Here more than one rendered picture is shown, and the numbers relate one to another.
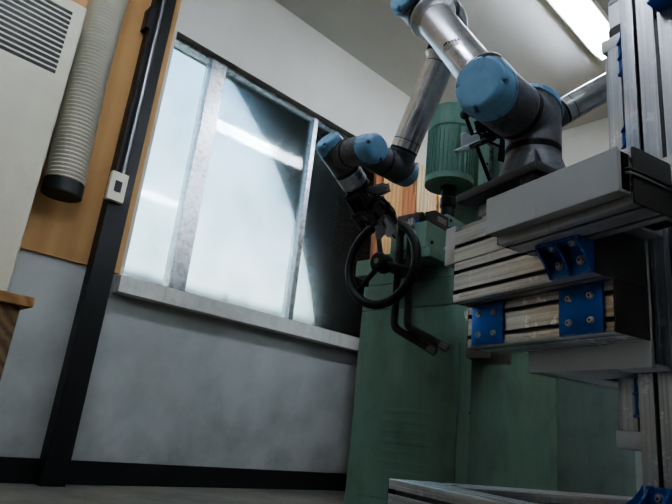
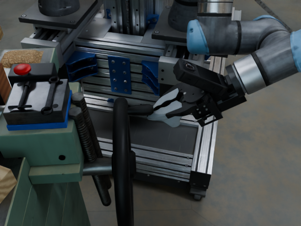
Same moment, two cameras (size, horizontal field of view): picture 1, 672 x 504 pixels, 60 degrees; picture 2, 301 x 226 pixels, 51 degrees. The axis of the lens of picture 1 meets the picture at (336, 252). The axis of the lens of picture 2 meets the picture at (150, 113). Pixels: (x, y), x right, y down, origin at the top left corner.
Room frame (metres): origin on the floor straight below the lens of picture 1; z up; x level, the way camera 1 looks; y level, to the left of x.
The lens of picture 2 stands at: (1.96, 0.17, 1.35)
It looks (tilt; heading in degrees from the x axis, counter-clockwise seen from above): 44 degrees down; 221
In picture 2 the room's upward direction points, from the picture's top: straight up
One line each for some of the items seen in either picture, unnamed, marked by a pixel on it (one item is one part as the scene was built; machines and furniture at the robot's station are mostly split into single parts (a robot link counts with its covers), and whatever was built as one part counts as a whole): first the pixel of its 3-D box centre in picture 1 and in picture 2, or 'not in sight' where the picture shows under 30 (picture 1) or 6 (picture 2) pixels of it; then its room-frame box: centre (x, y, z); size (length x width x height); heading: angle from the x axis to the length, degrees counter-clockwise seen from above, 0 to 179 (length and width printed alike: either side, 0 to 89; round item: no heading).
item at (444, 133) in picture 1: (450, 149); not in sight; (1.93, -0.38, 1.35); 0.18 x 0.18 x 0.31
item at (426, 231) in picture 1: (420, 243); (45, 123); (1.77, -0.27, 0.91); 0.15 x 0.14 x 0.09; 45
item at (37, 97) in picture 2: (422, 221); (37, 93); (1.77, -0.27, 0.99); 0.13 x 0.11 x 0.06; 45
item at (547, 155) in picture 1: (532, 172); (190, 8); (1.10, -0.40, 0.87); 0.15 x 0.15 x 0.10
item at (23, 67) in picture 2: not in sight; (22, 69); (1.77, -0.31, 1.02); 0.03 x 0.03 x 0.01
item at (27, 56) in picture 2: not in sight; (20, 56); (1.67, -0.52, 0.91); 0.10 x 0.07 x 0.02; 135
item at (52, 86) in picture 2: not in sight; (50, 94); (1.77, -0.23, 1.00); 0.10 x 0.02 x 0.01; 45
